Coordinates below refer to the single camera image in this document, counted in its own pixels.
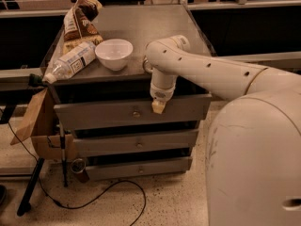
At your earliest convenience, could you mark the grey middle drawer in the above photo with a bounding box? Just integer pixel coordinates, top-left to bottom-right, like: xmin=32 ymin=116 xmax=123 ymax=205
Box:
xmin=74 ymin=129 xmax=198 ymax=157

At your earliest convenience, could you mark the brown cardboard box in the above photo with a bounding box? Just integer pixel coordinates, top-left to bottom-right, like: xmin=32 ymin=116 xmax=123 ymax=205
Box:
xmin=10 ymin=89 xmax=62 ymax=160

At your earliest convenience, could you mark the metal soda can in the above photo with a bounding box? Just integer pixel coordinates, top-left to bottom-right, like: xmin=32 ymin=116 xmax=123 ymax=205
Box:
xmin=142 ymin=57 xmax=152 ymax=73

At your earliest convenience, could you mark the brown chip bag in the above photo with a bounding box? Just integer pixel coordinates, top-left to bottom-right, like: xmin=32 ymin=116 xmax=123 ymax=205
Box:
xmin=64 ymin=0 xmax=103 ymax=44

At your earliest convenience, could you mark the clear plastic water bottle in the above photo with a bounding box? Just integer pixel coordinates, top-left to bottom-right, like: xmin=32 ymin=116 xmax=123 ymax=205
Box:
xmin=43 ymin=41 xmax=96 ymax=84

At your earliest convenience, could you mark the grey top drawer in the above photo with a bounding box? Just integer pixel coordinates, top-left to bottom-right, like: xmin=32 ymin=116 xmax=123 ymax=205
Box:
xmin=55 ymin=94 xmax=212 ymax=130

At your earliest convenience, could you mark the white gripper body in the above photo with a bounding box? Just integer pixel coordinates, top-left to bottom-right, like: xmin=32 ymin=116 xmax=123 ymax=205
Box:
xmin=150 ymin=83 xmax=175 ymax=102

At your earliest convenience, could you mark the black thin pole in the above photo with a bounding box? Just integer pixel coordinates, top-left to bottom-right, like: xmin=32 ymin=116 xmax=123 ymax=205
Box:
xmin=59 ymin=121 xmax=68 ymax=187

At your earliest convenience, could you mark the grey bottom drawer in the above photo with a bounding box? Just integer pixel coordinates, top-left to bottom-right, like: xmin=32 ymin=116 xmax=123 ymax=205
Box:
xmin=86 ymin=156 xmax=193 ymax=181

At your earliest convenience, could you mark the grey drawer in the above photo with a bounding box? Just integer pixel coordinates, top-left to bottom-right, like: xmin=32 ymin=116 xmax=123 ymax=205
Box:
xmin=86 ymin=156 xmax=193 ymax=181
xmin=74 ymin=129 xmax=198 ymax=157
xmin=55 ymin=94 xmax=212 ymax=130

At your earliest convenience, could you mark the black stand leg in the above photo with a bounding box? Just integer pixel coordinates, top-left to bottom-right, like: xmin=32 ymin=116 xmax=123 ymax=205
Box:
xmin=17 ymin=158 xmax=44 ymax=217

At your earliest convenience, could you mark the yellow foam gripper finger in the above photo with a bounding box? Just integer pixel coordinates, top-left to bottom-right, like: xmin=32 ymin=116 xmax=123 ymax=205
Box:
xmin=151 ymin=99 xmax=166 ymax=114

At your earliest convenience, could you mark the grey drawer cabinet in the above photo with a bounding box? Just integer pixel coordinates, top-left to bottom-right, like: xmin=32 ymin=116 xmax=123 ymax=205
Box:
xmin=49 ymin=5 xmax=210 ymax=167

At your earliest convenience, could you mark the black shoe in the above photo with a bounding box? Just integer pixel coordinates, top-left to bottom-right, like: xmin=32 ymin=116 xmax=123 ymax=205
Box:
xmin=0 ymin=185 xmax=7 ymax=205

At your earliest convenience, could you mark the black cable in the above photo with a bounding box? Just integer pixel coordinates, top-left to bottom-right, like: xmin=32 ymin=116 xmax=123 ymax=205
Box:
xmin=0 ymin=108 xmax=148 ymax=226

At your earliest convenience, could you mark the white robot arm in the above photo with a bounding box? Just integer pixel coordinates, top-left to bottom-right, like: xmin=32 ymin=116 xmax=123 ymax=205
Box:
xmin=146 ymin=35 xmax=301 ymax=226

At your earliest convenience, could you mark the white bowl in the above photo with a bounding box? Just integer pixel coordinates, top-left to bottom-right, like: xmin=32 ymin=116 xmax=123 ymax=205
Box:
xmin=95 ymin=39 xmax=134 ymax=71

